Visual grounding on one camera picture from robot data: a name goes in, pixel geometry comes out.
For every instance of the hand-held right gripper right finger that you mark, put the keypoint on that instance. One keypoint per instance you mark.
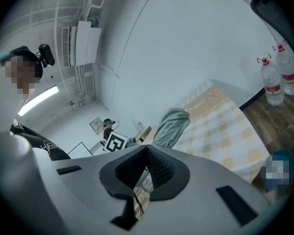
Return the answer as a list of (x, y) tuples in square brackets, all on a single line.
[(166, 175)]

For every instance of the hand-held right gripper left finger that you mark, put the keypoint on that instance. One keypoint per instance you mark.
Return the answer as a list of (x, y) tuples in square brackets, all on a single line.
[(127, 170)]

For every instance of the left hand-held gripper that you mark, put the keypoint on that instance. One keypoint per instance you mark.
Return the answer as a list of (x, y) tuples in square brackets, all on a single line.
[(116, 142)]

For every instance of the wooden board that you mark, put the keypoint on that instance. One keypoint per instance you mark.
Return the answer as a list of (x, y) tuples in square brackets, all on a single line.
[(144, 132)]

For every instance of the green pillow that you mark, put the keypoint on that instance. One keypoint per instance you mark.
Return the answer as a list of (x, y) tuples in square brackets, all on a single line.
[(171, 126)]

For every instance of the bed with checked sheet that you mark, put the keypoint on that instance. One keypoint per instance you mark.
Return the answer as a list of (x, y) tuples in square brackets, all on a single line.
[(223, 131)]

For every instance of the person's black white shirt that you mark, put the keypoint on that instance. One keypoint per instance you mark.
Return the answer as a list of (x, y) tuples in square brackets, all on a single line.
[(42, 144)]

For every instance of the long ceiling light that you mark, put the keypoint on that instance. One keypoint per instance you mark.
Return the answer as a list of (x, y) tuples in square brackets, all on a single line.
[(38, 100)]

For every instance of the white air conditioner unit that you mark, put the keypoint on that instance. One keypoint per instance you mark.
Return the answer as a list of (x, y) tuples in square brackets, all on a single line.
[(84, 43)]

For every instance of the blue container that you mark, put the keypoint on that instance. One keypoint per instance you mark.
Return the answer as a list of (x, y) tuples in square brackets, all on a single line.
[(281, 170)]

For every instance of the person's head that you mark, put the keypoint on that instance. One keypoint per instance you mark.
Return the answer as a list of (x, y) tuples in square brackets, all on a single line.
[(22, 70)]

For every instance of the black chair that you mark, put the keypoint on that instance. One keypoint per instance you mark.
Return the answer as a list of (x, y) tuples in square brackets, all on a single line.
[(276, 11)]

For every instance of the white wall panel box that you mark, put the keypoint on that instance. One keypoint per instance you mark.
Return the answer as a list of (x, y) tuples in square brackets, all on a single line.
[(96, 125)]

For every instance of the black head camera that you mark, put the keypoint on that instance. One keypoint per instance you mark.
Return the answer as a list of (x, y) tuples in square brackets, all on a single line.
[(47, 55)]

